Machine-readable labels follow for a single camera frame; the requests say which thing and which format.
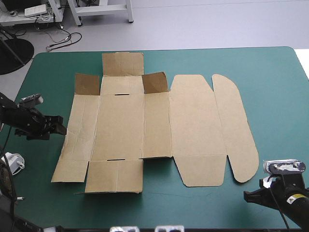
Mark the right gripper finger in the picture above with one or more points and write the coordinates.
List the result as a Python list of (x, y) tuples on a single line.
[(258, 196)]

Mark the black round stand base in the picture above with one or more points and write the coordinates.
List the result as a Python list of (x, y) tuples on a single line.
[(14, 54)]

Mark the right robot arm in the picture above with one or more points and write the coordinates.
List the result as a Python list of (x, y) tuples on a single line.
[(298, 207)]

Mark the white power adapter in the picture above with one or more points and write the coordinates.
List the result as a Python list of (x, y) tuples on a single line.
[(14, 163)]

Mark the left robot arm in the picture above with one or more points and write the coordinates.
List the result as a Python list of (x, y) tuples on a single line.
[(6, 108)]

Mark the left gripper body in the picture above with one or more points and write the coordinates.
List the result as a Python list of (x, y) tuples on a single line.
[(32, 124)]

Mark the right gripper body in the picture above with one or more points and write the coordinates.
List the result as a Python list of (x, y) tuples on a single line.
[(280, 186)]

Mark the brown cardboard box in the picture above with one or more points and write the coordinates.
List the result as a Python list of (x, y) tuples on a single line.
[(149, 125)]

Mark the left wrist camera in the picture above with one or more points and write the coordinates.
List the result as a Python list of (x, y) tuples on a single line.
[(30, 99)]

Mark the white equipment cart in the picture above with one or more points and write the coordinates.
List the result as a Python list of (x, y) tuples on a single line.
[(26, 14)]

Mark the white frame table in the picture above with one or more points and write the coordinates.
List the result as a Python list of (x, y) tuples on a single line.
[(103, 9)]

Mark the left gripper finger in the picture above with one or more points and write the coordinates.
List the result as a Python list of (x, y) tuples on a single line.
[(59, 129), (56, 119)]

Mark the white power strip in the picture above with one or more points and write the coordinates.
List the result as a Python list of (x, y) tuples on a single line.
[(35, 10)]

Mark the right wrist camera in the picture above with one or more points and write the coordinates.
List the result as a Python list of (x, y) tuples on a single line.
[(283, 166)]

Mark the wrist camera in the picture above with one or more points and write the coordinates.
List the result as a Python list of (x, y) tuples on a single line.
[(30, 99), (283, 166)]

